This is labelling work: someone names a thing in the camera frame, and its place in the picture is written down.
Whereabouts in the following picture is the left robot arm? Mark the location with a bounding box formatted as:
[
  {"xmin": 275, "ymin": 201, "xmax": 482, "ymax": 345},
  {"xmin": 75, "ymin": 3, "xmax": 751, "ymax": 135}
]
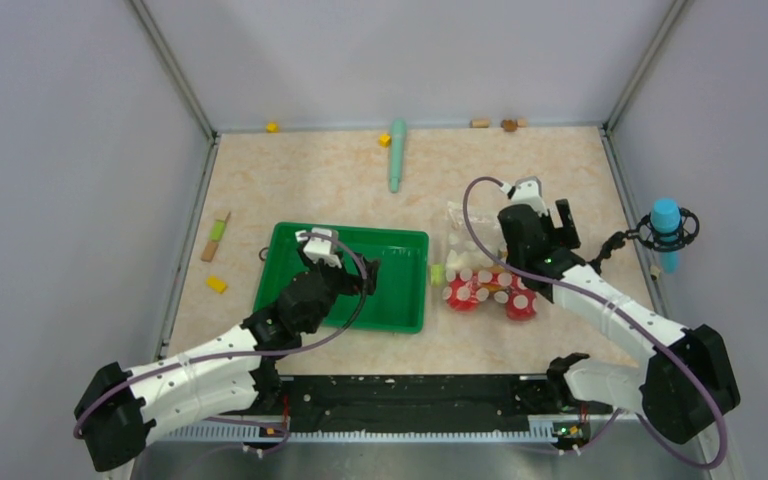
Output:
[{"xmin": 73, "ymin": 257, "xmax": 381, "ymax": 473}]

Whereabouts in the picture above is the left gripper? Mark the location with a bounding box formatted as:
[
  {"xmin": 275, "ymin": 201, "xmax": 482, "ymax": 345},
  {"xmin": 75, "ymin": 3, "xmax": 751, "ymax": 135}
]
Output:
[{"xmin": 298, "ymin": 244, "xmax": 380, "ymax": 334}]

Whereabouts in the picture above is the clear dotted zip bag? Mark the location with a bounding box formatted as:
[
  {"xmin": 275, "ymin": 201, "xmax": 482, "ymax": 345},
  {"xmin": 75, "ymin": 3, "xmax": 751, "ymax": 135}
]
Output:
[{"xmin": 432, "ymin": 201, "xmax": 537, "ymax": 322}]

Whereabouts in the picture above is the blue microphone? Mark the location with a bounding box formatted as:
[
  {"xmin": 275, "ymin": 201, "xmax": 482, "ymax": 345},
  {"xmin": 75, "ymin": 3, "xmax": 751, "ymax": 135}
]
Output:
[{"xmin": 650, "ymin": 198, "xmax": 681, "ymax": 274}]

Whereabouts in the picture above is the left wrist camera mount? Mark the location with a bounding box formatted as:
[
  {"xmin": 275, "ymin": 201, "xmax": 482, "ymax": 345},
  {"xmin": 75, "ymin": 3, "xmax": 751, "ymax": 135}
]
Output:
[{"xmin": 295, "ymin": 227, "xmax": 343, "ymax": 269}]

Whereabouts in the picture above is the mint green marker pen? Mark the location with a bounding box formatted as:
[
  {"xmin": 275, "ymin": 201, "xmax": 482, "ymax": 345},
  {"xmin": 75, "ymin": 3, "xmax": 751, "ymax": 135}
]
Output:
[{"xmin": 388, "ymin": 118, "xmax": 407, "ymax": 194}]

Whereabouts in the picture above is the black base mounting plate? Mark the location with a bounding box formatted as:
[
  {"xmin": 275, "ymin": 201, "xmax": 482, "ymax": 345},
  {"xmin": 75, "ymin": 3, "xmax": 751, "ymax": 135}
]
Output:
[{"xmin": 240, "ymin": 374, "xmax": 611, "ymax": 434}]

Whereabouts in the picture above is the brown wooden piece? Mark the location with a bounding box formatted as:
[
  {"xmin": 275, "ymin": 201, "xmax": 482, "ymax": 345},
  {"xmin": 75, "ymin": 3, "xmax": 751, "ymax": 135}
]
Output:
[{"xmin": 500, "ymin": 119, "xmax": 519, "ymax": 133}]

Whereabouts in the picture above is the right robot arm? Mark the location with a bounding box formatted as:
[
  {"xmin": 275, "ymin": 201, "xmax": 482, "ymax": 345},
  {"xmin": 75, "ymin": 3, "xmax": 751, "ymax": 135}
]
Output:
[{"xmin": 497, "ymin": 204, "xmax": 741, "ymax": 444}]

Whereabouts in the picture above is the yellow lego brick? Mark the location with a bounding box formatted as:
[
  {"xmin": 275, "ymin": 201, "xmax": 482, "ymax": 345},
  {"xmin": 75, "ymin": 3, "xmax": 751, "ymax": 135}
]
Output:
[{"xmin": 205, "ymin": 276, "xmax": 228, "ymax": 294}]

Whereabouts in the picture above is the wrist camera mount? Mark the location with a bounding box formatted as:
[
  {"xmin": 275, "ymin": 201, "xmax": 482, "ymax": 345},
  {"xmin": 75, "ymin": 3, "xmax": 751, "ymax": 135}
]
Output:
[
  {"xmin": 295, "ymin": 227, "xmax": 343, "ymax": 269},
  {"xmin": 499, "ymin": 176, "xmax": 549, "ymax": 216}
]

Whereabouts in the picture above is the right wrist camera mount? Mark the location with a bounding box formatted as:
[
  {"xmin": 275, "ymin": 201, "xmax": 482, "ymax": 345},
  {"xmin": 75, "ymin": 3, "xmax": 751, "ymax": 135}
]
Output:
[{"xmin": 499, "ymin": 176, "xmax": 549, "ymax": 216}]

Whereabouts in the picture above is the wooden cork cylinder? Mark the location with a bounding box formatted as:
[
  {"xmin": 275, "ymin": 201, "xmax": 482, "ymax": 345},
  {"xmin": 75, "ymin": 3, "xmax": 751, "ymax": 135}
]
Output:
[{"xmin": 470, "ymin": 118, "xmax": 491, "ymax": 129}]

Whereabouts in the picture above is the light green lego brick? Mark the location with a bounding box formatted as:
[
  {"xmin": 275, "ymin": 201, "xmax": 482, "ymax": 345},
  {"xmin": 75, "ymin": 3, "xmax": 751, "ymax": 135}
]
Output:
[{"xmin": 429, "ymin": 264, "xmax": 446, "ymax": 287}]

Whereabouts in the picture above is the wooden green block stick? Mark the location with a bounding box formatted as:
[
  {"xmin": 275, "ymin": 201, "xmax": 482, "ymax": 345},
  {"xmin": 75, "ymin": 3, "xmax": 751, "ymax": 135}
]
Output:
[{"xmin": 200, "ymin": 210, "xmax": 231, "ymax": 263}]

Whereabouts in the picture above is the green plastic tray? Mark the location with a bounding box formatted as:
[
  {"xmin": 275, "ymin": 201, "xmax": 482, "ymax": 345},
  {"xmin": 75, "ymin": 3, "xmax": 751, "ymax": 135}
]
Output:
[{"xmin": 254, "ymin": 222, "xmax": 429, "ymax": 334}]

